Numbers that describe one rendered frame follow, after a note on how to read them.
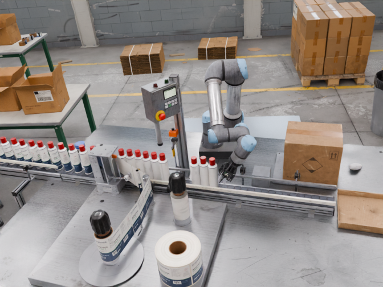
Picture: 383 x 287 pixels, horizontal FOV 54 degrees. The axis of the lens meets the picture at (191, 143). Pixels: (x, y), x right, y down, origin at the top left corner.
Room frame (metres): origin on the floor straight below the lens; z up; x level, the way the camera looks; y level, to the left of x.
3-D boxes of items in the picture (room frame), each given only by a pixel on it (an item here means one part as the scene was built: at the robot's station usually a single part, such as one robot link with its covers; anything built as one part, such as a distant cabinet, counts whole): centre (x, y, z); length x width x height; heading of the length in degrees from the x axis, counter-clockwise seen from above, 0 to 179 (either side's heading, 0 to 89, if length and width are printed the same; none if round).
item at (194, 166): (1.68, 0.00, 0.98); 0.05 x 0.05 x 0.20
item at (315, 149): (1.74, -0.69, 0.99); 0.30 x 0.24 x 0.27; 70
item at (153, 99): (1.83, 0.14, 1.38); 0.17 x 0.10 x 0.19; 125
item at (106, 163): (1.77, 0.49, 1.01); 0.14 x 0.13 x 0.26; 70
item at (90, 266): (1.21, 0.43, 0.89); 0.31 x 0.31 x 0.01
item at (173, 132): (1.78, 0.10, 1.05); 0.10 x 0.04 x 0.33; 160
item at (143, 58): (5.94, 0.64, 0.16); 0.65 x 0.54 x 0.32; 85
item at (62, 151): (1.98, 0.81, 0.98); 0.05 x 0.05 x 0.20
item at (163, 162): (1.74, 0.17, 0.98); 0.05 x 0.05 x 0.20
